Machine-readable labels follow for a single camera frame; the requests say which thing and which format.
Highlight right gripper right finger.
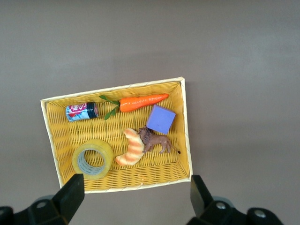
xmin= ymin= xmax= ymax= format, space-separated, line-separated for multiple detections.
xmin=186 ymin=175 xmax=284 ymax=225

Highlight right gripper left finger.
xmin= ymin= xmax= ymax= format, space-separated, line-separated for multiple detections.
xmin=14 ymin=173 xmax=85 ymax=225

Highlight clear packing tape roll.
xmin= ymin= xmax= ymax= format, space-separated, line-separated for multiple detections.
xmin=71 ymin=138 xmax=114 ymax=180

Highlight yellow wicker basket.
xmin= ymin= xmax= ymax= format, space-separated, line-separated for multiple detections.
xmin=40 ymin=76 xmax=193 ymax=194

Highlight striped croissant toy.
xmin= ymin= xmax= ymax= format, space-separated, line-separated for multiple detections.
xmin=114 ymin=127 xmax=145 ymax=166

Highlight brown lion figurine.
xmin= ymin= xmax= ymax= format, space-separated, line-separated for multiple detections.
xmin=137 ymin=125 xmax=181 ymax=155

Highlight small printed drink can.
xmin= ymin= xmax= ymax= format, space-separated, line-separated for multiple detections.
xmin=65 ymin=101 xmax=98 ymax=122

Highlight purple cube block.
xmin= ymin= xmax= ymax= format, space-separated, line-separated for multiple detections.
xmin=146 ymin=104 xmax=176 ymax=135

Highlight orange carrot toy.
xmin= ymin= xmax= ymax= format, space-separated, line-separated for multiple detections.
xmin=98 ymin=93 xmax=169 ymax=121

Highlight brown table cover sheet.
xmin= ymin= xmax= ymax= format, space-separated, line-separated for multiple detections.
xmin=0 ymin=0 xmax=300 ymax=225

